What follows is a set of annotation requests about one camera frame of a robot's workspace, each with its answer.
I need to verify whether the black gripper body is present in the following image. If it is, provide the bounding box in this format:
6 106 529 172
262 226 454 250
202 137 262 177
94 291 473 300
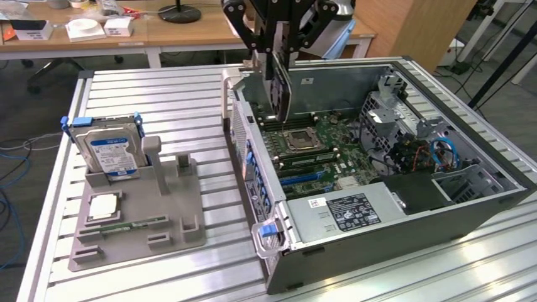
250 0 319 26

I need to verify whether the graphics card with metal bracket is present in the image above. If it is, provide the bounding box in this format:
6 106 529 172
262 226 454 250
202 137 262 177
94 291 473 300
238 20 295 124

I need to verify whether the black round lamp base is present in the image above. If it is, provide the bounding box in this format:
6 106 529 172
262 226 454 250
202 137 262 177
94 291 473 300
157 0 202 25

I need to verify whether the wooden cabinet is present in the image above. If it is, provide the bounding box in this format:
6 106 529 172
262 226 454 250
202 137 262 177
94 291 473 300
367 0 479 69

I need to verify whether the small white labelled box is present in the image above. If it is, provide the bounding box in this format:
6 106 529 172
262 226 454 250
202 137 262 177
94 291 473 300
102 17 134 38

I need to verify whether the perforated metal drive cage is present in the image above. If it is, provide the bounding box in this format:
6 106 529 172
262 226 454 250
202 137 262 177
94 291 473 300
359 91 406 149

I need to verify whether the metal CPU socket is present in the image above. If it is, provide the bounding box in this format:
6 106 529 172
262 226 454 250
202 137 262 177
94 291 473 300
281 127 325 155

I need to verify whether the installed labelled RAM stick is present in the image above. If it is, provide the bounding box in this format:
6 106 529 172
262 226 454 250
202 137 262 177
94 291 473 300
275 152 339 167

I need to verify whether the green motherboard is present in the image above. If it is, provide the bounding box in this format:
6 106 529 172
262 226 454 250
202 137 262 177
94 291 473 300
250 103 393 202

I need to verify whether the black slanted pole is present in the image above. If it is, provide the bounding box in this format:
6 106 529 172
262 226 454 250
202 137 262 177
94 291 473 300
467 28 537 109

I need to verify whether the wooden desk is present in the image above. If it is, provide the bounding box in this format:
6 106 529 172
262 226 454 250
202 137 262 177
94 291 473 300
0 0 377 69

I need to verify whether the black office chair base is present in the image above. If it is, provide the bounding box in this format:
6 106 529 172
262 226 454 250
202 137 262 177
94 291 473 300
20 55 126 94

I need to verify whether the blue expansion slot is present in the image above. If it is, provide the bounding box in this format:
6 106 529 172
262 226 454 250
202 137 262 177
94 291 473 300
279 171 330 187

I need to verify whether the white box with black top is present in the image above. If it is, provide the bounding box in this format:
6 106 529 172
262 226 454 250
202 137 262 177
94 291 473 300
10 19 54 42

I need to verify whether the hard disk with blue caddy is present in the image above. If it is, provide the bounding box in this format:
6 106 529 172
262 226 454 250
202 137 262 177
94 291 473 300
60 111 151 182

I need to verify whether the small silver heatsink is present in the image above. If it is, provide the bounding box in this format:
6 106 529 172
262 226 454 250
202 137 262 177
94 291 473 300
337 176 363 190

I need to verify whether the gray printed parts rack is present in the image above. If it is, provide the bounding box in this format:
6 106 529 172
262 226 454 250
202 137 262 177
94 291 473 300
68 135 207 273

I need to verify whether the metal disk bay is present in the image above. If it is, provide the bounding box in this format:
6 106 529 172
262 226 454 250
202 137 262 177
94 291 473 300
431 164 503 204

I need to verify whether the gray power supply unit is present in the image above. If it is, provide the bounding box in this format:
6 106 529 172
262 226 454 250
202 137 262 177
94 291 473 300
278 182 410 245

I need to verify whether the silver CPU chip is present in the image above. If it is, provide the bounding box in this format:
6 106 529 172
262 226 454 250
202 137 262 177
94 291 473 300
86 194 121 220

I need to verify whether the green RAM stick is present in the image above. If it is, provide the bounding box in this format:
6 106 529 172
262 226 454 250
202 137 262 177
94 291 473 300
78 215 169 235

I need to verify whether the open black PC case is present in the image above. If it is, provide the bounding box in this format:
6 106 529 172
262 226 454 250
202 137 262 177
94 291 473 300
221 55 537 296

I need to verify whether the white desk frame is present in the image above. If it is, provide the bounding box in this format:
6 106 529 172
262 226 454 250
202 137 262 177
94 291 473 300
435 0 537 69

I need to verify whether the red wire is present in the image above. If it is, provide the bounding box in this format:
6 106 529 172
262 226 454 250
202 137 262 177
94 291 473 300
411 145 433 172

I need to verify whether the blue wire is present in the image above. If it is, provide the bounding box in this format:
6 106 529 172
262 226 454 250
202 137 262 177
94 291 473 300
429 137 462 172

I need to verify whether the white floor cable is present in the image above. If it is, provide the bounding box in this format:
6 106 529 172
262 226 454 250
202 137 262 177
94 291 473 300
0 131 64 152

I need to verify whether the blue floor cable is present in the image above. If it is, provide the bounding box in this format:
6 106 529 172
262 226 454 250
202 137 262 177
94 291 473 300
0 150 33 271

